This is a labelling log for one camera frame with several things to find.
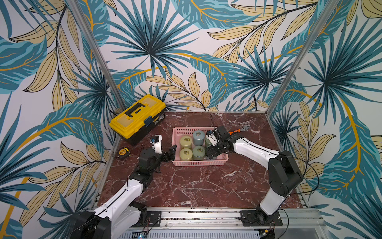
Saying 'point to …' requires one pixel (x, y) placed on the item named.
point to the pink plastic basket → (178, 132)
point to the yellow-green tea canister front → (186, 154)
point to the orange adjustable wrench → (245, 128)
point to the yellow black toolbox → (133, 124)
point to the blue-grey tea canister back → (198, 136)
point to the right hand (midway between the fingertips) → (212, 149)
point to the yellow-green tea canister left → (186, 142)
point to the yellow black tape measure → (123, 153)
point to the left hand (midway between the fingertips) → (169, 146)
